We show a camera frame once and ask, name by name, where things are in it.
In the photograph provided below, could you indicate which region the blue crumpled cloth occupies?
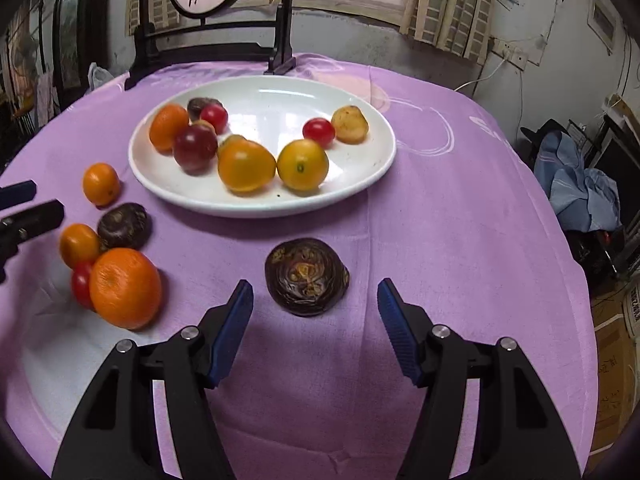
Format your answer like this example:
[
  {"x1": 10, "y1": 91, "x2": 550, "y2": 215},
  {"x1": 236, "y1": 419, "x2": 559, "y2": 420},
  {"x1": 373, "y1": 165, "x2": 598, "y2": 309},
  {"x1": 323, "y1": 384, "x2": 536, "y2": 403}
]
[{"x1": 532, "y1": 132, "x2": 623, "y2": 233}]

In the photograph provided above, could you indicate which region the white oval plate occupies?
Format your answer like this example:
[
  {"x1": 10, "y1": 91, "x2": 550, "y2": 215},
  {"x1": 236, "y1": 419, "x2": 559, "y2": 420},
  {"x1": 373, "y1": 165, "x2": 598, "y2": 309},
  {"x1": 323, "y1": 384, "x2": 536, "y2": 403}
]
[{"x1": 128, "y1": 76, "x2": 397, "y2": 219}]

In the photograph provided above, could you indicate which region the red cherry tomato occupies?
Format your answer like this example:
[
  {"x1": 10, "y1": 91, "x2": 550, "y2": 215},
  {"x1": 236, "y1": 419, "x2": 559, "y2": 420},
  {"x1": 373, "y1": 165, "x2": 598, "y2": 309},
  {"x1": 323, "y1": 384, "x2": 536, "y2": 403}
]
[
  {"x1": 200, "y1": 104, "x2": 230, "y2": 135},
  {"x1": 302, "y1": 117, "x2": 336, "y2": 148},
  {"x1": 71, "y1": 260, "x2": 97, "y2": 311}
]

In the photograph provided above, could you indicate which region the dark brown water chestnut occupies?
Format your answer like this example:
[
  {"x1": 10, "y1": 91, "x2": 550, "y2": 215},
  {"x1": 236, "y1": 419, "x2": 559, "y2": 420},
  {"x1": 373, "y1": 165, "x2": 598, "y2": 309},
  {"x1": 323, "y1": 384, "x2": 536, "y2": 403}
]
[
  {"x1": 187, "y1": 97, "x2": 224, "y2": 122},
  {"x1": 264, "y1": 238, "x2": 350, "y2": 317},
  {"x1": 97, "y1": 202, "x2": 153, "y2": 252}
]

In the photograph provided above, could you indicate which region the yellow loquat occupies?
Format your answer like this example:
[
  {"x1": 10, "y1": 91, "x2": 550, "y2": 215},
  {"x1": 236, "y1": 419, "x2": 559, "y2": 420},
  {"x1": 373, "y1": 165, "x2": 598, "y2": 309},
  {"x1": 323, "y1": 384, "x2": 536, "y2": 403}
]
[{"x1": 331, "y1": 105, "x2": 370, "y2": 145}]

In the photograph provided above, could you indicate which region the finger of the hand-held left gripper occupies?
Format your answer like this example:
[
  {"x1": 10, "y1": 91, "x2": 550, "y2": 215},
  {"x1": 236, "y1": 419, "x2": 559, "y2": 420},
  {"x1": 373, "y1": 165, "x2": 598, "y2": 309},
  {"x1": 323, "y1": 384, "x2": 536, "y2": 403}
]
[
  {"x1": 0, "y1": 200, "x2": 65, "y2": 283},
  {"x1": 0, "y1": 181, "x2": 37, "y2": 211}
]

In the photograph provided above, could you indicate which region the large orange mandarin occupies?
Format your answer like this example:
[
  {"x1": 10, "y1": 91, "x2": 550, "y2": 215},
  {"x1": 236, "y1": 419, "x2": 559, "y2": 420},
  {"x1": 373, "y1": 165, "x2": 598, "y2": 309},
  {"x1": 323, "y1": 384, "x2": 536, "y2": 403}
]
[{"x1": 89, "y1": 248, "x2": 163, "y2": 331}]

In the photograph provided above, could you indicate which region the black hat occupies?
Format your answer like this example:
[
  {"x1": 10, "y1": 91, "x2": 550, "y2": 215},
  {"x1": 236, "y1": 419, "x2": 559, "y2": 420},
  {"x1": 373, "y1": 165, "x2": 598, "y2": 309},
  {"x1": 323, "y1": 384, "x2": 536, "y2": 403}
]
[{"x1": 520, "y1": 119, "x2": 568, "y2": 144}]

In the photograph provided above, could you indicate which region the dark framed painting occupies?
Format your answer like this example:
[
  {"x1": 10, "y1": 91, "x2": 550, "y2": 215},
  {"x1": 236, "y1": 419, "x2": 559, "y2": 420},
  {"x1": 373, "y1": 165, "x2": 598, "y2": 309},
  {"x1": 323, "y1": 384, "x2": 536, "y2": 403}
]
[{"x1": 52, "y1": 0, "x2": 111, "y2": 96}]

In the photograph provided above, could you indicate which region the white wall outlet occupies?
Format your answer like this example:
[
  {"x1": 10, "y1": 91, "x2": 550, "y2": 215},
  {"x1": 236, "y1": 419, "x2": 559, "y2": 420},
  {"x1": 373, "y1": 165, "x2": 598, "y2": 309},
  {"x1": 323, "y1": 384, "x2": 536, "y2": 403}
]
[{"x1": 492, "y1": 37, "x2": 529, "y2": 71}]

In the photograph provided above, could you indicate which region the purple tablecloth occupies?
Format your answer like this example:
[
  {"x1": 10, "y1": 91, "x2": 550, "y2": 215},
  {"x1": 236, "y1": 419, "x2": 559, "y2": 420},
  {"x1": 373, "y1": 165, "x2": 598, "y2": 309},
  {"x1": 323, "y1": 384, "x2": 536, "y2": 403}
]
[{"x1": 0, "y1": 52, "x2": 601, "y2": 480}]

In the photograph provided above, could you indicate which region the smooth orange tangerine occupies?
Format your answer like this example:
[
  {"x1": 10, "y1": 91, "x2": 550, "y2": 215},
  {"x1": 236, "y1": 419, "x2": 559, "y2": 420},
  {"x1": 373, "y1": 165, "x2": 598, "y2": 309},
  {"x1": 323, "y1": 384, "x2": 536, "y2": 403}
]
[{"x1": 217, "y1": 139, "x2": 277, "y2": 195}]

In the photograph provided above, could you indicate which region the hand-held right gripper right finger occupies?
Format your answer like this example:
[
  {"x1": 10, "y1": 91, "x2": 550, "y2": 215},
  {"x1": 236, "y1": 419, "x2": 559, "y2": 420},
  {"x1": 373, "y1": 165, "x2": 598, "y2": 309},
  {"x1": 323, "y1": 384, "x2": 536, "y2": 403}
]
[{"x1": 377, "y1": 278, "x2": 583, "y2": 480}]

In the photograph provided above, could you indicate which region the dark red plum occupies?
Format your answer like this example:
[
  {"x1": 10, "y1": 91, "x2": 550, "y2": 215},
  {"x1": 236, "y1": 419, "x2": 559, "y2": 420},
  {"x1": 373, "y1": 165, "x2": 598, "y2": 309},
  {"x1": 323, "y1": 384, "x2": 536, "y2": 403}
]
[{"x1": 173, "y1": 124, "x2": 219, "y2": 176}]

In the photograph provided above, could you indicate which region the yellow green tangerine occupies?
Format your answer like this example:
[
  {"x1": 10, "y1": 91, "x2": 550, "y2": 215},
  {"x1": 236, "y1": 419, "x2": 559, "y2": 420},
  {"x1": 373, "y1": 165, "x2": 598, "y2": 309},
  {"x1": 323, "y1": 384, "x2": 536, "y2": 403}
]
[{"x1": 276, "y1": 139, "x2": 330, "y2": 192}]

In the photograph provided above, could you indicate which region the white bucket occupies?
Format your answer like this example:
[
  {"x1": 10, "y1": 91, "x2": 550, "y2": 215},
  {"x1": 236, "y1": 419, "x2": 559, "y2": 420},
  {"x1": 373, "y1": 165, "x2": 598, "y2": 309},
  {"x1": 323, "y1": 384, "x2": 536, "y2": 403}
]
[{"x1": 622, "y1": 280, "x2": 640, "y2": 337}]

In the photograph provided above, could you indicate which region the white cable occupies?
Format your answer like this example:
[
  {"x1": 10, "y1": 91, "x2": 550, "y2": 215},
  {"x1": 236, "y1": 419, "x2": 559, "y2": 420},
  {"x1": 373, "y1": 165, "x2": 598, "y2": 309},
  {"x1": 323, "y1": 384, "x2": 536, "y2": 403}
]
[{"x1": 452, "y1": 57, "x2": 508, "y2": 93}]

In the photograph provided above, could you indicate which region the computer monitor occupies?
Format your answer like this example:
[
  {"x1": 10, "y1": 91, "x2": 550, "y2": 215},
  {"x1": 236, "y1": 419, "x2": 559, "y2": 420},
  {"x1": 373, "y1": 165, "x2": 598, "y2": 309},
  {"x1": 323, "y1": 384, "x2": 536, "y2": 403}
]
[{"x1": 590, "y1": 115, "x2": 640, "y2": 201}]

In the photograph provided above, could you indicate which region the cardboard box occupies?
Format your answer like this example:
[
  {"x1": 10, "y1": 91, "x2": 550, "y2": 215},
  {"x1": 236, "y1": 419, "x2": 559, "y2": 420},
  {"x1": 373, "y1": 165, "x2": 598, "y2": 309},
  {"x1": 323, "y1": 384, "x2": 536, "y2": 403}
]
[{"x1": 590, "y1": 280, "x2": 638, "y2": 456}]

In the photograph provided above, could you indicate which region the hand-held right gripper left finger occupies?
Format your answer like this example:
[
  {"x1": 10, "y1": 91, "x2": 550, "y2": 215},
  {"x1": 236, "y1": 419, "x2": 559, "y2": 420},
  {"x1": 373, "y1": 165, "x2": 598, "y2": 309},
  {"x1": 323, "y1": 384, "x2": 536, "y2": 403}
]
[{"x1": 52, "y1": 280, "x2": 255, "y2": 480}]

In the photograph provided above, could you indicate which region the small orange tangerine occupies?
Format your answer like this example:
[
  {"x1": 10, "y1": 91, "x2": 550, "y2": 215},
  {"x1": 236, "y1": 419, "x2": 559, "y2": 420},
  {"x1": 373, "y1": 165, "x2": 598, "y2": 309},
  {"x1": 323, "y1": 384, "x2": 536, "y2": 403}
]
[{"x1": 82, "y1": 162, "x2": 121, "y2": 207}]

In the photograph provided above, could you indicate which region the white plastic bag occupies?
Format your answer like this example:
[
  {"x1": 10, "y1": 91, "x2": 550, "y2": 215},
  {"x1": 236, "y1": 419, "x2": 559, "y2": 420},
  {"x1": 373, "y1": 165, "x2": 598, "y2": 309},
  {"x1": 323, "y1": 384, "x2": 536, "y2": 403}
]
[{"x1": 87, "y1": 62, "x2": 119, "y2": 96}]

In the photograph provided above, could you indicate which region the pink hanging cloth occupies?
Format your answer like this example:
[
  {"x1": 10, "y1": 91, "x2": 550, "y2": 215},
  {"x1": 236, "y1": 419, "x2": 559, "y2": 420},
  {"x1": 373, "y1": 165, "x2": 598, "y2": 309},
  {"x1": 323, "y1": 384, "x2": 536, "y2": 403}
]
[{"x1": 35, "y1": 72, "x2": 61, "y2": 126}]

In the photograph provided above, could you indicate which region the small orange tomato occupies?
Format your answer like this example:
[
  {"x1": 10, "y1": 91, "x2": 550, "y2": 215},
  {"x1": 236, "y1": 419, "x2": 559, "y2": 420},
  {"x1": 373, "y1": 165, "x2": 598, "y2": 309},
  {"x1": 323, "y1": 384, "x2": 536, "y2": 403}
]
[{"x1": 59, "y1": 223, "x2": 102, "y2": 269}]

